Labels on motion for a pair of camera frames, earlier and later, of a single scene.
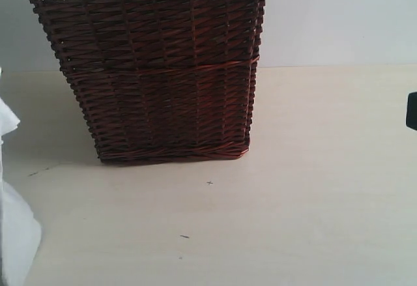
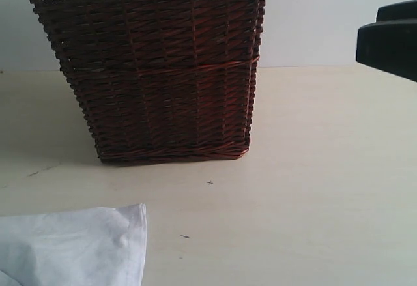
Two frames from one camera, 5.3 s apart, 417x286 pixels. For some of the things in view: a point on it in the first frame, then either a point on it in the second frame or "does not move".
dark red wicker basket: x=163 y=79 does not move
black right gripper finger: x=411 y=116 → x=390 y=47
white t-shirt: x=21 y=234 → x=101 y=246
